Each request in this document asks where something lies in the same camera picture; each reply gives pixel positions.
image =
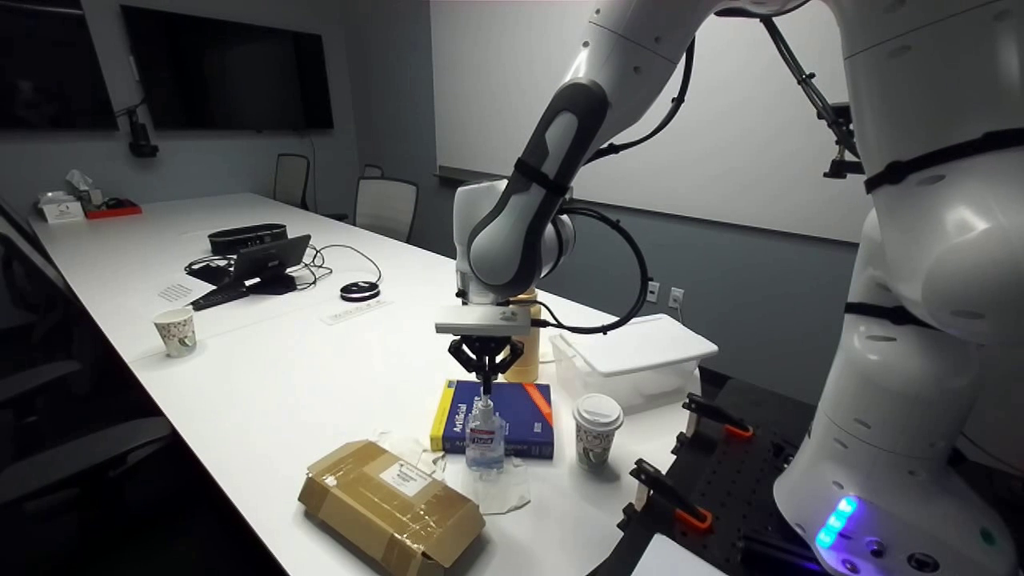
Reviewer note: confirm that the larger black wall television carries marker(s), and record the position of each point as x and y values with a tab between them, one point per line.
225	68

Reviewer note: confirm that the white wall outlet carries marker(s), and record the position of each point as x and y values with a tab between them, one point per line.
676	294
651	292

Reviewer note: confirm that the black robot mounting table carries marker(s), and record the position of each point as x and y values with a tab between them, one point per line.
758	467

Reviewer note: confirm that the blue book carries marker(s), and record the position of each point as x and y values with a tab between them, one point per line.
525	421

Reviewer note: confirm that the clear pump bottle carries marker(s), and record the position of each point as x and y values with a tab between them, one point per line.
484	438

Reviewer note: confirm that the black rectangular speaker box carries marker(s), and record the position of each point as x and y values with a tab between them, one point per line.
248	237

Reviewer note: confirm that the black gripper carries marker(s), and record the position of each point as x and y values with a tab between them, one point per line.
484	354

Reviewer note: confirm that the black camera on mount arm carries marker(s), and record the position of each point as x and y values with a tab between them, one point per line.
844	162

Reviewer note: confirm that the black webcam on wall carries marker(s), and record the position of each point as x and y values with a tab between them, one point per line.
142	133

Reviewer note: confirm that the grey mesh office chair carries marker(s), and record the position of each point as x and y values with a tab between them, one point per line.
288	180
386	210

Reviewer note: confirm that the small white dispenser bottle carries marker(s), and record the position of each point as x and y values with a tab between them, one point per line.
85	187

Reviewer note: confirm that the black conference tablet console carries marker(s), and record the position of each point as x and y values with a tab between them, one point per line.
258	267

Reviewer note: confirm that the smaller black wall television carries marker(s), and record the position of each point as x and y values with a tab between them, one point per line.
53	64

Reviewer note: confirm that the white tissue box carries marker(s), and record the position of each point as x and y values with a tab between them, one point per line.
60	210

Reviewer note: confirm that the white lidded paper cup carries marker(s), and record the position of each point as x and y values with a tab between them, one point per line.
598	428

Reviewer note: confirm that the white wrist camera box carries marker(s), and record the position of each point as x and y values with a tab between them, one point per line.
480	321

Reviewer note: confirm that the patterned open paper cup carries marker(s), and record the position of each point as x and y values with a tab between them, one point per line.
175	335

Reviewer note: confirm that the brown cardboard box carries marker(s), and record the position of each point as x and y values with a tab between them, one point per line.
390	506

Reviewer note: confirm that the clear plastic bag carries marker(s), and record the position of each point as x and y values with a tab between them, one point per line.
512	495

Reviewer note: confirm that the round black speakerphone puck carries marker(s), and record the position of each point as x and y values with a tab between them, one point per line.
361	288

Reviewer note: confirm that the red flat tray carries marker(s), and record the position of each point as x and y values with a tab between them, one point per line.
112	210

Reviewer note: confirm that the dark mesh office chair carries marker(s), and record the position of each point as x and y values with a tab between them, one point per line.
76	459

